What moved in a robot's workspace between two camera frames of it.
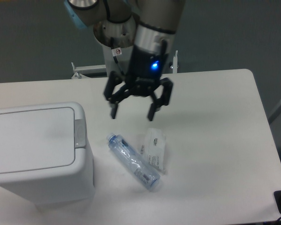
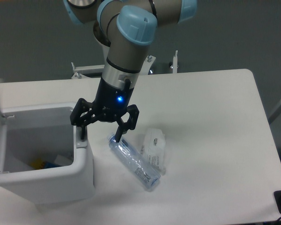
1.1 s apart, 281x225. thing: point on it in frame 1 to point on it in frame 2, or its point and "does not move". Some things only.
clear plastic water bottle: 146,176 does not move
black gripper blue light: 143,77 to 110,101
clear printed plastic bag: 153,150 does not move
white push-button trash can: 41,154 does not move
